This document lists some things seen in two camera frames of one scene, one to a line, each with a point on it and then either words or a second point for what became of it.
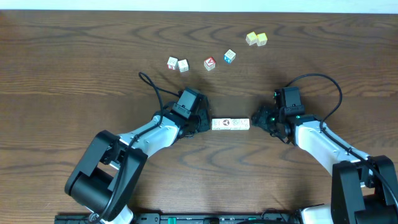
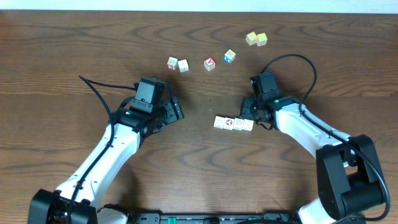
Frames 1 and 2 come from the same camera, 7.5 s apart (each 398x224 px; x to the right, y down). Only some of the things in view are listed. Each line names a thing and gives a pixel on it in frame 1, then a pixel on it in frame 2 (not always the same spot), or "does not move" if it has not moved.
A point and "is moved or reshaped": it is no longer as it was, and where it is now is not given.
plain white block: [183, 66] does not move
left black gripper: [201, 117] to [175, 108]
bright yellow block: [262, 39] does not move
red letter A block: [209, 63] does not move
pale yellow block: [251, 38] does not move
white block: [242, 124] is moved or reshaped
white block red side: [172, 63] does not move
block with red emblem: [225, 124] is moved or reshaped
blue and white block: [230, 56] does not move
